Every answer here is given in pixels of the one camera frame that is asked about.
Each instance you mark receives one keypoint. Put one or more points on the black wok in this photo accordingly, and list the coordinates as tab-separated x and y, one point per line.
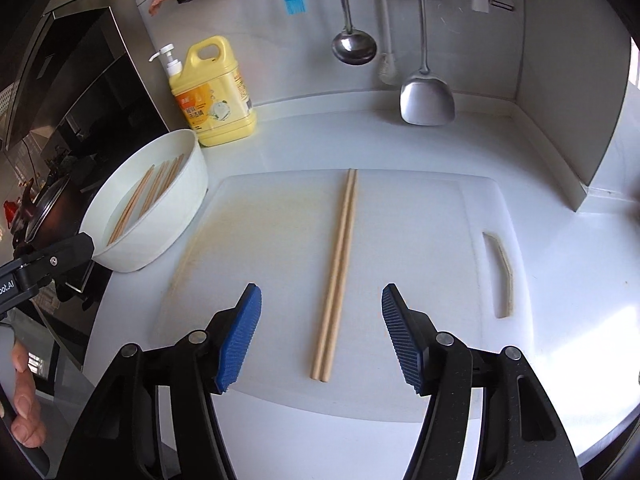
45	205

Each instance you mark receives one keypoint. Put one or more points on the white plastic bowl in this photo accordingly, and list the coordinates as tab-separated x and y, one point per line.
165	240

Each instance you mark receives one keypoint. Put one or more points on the small red object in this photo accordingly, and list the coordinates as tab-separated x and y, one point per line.
10	210

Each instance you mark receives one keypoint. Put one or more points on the steel ladle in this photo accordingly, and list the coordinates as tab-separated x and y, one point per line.
354	47

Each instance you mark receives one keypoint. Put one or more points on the steel spatula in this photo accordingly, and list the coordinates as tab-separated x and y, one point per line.
427	102

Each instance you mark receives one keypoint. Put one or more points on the white plastic cutting board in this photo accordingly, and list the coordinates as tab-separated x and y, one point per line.
425	240

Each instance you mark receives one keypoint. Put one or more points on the yellow dish soap bottle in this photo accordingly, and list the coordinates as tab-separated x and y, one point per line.
215	110

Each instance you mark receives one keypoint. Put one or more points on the black range hood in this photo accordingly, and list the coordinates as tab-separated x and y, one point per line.
75	85

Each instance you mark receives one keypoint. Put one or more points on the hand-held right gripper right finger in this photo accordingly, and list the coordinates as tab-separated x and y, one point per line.
406	345

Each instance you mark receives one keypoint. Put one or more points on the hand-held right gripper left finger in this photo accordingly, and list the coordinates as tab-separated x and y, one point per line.
237	345

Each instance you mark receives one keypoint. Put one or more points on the person's left hand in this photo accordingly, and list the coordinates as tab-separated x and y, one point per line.
27	410

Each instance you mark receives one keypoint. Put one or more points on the white bottle brush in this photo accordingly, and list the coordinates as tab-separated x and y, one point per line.
387	72

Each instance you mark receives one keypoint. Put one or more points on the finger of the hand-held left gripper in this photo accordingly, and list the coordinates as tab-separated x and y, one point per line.
65	255

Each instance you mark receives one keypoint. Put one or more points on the bundle of wooden chopsticks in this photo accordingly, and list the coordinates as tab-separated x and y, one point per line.
148	195

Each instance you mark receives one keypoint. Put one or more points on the long wooden chopstick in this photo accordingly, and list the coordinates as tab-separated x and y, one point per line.
341	270
332	270

